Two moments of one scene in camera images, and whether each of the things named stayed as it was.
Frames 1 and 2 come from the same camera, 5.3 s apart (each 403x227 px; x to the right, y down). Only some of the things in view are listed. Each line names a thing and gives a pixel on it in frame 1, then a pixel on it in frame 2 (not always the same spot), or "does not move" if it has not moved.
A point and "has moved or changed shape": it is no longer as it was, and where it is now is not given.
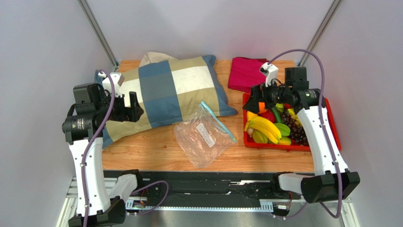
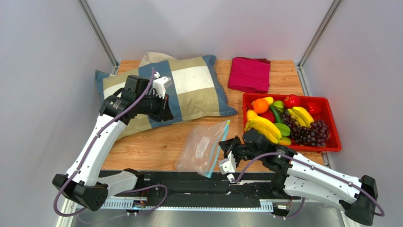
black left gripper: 128,114 to 167,114
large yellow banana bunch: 263,124 does not move
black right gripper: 257,96 to 232,148
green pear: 280,107 does not move
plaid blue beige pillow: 166,89 does not move
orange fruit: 262,109 does not move
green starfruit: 284,129 does not move
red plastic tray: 246,100 does not move
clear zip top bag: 202,137 has moved or changed shape
